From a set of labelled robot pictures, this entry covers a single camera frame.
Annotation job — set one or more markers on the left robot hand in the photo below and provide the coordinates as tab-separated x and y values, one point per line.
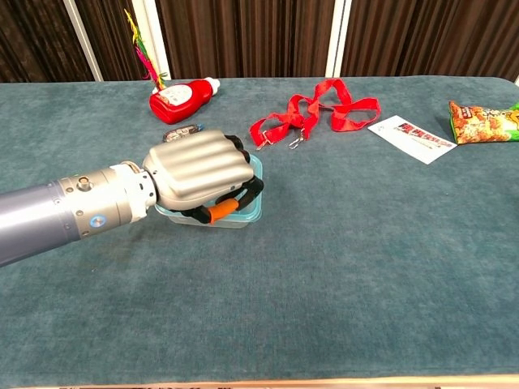
198	170

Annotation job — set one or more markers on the blue plastic lid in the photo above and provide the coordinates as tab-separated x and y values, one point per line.
251	215

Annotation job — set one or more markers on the clear plastic container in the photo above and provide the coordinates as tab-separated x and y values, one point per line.
227	225

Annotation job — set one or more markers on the correction tape dispenser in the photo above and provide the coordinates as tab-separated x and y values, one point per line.
176	133

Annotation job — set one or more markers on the red bottle with white cap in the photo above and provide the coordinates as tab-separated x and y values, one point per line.
174	106

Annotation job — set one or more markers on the colourful feather shuttlecock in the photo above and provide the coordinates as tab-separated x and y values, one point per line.
142	54

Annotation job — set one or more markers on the dark brown curtain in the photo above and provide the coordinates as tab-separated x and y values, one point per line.
243	36

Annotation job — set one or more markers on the teal velvet tablecloth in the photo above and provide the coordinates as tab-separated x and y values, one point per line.
324	263

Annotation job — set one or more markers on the white printed card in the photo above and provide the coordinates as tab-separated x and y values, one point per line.
409	139

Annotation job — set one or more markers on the orange green snack bag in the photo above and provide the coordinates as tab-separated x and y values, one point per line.
478	123

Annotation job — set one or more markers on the wide white frame post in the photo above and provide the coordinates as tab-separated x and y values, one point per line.
156	36

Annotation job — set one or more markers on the thin grey frame post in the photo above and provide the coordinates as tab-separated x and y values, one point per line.
83	40

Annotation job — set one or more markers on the white double frame post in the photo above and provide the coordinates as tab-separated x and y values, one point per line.
340	36

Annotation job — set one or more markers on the white corner frame post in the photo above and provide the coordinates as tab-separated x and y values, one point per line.
516	77

